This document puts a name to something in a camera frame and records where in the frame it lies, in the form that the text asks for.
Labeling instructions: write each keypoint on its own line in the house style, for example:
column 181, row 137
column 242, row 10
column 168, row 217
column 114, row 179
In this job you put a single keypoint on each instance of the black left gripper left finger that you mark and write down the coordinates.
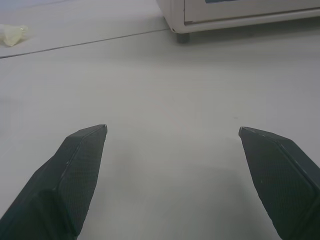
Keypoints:
column 62, row 185

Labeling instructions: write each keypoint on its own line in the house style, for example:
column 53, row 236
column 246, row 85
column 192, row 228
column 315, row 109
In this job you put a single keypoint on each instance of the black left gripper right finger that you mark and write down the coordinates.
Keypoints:
column 280, row 180

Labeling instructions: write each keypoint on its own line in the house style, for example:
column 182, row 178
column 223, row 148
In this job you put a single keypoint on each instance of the pale yellow object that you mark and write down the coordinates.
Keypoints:
column 12, row 35

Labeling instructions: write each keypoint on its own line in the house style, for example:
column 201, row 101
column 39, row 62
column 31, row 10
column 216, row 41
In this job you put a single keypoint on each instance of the white appliance box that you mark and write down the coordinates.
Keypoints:
column 240, row 15

